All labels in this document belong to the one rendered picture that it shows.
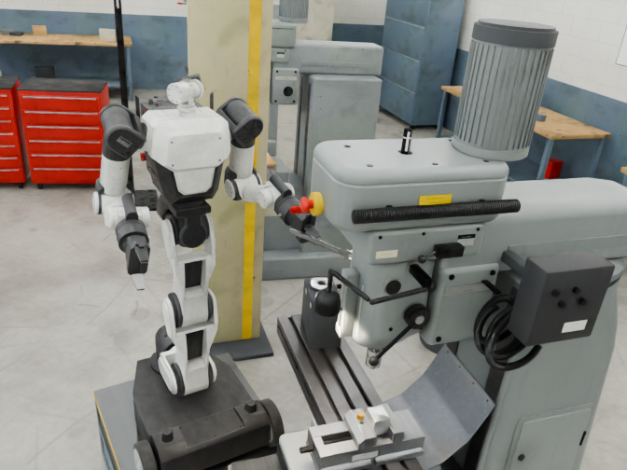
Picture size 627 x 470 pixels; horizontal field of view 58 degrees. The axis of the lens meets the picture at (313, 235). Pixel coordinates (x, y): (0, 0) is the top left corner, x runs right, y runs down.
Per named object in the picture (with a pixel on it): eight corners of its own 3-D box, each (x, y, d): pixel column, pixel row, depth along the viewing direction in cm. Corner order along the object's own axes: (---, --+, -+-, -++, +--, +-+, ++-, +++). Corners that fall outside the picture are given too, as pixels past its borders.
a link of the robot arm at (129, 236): (120, 278, 164) (114, 250, 172) (154, 275, 168) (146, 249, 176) (124, 245, 156) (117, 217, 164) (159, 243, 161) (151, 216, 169)
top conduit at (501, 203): (355, 227, 130) (357, 213, 129) (349, 219, 134) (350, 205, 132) (519, 214, 144) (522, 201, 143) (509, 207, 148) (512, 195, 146)
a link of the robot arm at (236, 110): (223, 133, 212) (224, 102, 203) (243, 129, 216) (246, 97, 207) (237, 151, 206) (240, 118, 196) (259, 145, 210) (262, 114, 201)
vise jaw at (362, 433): (357, 449, 169) (359, 440, 168) (342, 420, 180) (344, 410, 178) (376, 446, 171) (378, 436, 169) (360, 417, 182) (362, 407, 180)
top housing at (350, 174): (336, 237, 134) (342, 173, 127) (303, 194, 156) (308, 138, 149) (504, 223, 149) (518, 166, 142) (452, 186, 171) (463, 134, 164)
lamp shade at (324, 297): (308, 306, 156) (310, 286, 154) (329, 299, 160) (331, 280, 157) (324, 319, 151) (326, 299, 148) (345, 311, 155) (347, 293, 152)
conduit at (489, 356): (480, 379, 151) (498, 314, 142) (450, 342, 165) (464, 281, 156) (537, 368, 157) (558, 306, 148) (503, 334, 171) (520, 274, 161)
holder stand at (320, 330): (310, 349, 222) (313, 306, 213) (300, 316, 241) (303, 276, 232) (340, 347, 224) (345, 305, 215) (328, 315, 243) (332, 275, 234)
